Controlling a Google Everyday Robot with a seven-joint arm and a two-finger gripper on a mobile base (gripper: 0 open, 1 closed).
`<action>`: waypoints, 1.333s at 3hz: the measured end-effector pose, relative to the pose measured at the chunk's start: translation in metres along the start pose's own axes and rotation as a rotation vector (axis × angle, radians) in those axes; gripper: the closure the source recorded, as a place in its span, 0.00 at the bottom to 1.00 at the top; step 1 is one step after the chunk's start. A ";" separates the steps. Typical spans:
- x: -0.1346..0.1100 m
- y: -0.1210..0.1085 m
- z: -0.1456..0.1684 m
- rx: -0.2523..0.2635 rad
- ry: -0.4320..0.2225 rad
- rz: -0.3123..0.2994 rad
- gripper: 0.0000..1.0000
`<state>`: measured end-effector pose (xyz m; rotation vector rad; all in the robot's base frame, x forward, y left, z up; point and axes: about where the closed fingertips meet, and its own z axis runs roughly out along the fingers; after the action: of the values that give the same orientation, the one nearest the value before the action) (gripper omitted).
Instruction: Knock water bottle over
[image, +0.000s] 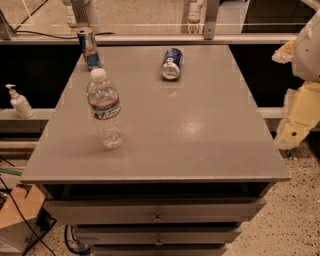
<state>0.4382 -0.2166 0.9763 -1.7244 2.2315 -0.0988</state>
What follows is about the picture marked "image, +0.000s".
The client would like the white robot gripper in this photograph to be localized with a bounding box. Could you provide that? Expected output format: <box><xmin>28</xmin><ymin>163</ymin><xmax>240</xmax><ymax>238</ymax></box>
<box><xmin>272</xmin><ymin>10</ymin><xmax>320</xmax><ymax>150</ymax></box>

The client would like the clear plastic water bottle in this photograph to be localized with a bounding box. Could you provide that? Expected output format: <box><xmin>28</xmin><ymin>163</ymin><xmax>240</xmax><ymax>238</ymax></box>
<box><xmin>86</xmin><ymin>68</ymin><xmax>125</xmax><ymax>149</ymax></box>

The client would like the white pump soap bottle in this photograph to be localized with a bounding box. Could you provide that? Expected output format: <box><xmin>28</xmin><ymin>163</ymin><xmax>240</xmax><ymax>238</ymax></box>
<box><xmin>6</xmin><ymin>84</ymin><xmax>34</xmax><ymax>119</ymax></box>

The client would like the blue pepsi can lying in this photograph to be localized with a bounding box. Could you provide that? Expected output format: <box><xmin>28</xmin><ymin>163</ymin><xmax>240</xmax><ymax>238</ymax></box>
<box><xmin>161</xmin><ymin>48</ymin><xmax>183</xmax><ymax>80</ymax></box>

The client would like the grey drawer cabinet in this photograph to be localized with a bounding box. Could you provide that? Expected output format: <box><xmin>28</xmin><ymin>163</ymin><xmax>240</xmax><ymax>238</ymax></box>
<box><xmin>22</xmin><ymin>45</ymin><xmax>289</xmax><ymax>256</ymax></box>

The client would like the top drawer knob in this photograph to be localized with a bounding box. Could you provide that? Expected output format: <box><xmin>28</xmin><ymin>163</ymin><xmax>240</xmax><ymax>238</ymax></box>
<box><xmin>153</xmin><ymin>214</ymin><xmax>163</xmax><ymax>223</ymax></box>

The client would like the drawer knob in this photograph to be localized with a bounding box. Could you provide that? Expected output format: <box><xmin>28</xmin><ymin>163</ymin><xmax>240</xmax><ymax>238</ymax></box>
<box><xmin>154</xmin><ymin>239</ymin><xmax>164</xmax><ymax>247</ymax></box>
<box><xmin>153</xmin><ymin>214</ymin><xmax>163</xmax><ymax>223</ymax></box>

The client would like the upright red bull can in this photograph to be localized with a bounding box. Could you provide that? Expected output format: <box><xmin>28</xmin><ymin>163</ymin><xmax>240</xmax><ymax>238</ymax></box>
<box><xmin>77</xmin><ymin>27</ymin><xmax>101</xmax><ymax>70</ymax></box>

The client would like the cardboard box on floor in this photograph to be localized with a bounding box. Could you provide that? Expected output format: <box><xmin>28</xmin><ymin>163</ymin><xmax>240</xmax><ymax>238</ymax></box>
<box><xmin>0</xmin><ymin>185</ymin><xmax>45</xmax><ymax>253</ymax></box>

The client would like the grey metal shelf rail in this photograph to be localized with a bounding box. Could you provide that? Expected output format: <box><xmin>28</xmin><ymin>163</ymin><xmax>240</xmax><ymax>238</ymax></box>
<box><xmin>0</xmin><ymin>33</ymin><xmax>297</xmax><ymax>46</ymax></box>

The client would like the black cable on shelf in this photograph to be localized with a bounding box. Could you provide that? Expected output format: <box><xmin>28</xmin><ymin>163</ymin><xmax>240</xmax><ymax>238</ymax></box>
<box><xmin>14</xmin><ymin>30</ymin><xmax>116</xmax><ymax>40</ymax></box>

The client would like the black cable on floor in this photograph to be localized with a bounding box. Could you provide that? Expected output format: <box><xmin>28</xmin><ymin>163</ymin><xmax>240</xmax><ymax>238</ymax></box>
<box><xmin>0</xmin><ymin>176</ymin><xmax>58</xmax><ymax>256</ymax></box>

